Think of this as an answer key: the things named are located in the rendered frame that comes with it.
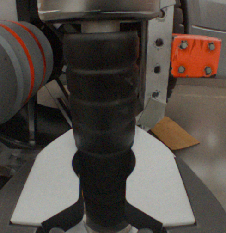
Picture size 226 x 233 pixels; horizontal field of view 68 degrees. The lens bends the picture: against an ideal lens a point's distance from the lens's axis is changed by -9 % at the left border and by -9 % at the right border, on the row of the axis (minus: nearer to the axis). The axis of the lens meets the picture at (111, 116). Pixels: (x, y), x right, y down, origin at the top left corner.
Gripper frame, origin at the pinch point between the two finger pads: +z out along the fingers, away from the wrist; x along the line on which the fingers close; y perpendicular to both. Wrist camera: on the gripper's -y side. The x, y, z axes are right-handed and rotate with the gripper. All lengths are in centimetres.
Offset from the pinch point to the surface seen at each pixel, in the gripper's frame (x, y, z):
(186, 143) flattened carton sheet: 61, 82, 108
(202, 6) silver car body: 27, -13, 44
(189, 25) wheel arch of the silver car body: 23, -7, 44
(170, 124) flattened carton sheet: 57, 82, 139
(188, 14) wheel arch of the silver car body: 23, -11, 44
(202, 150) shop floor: 72, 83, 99
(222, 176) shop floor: 75, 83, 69
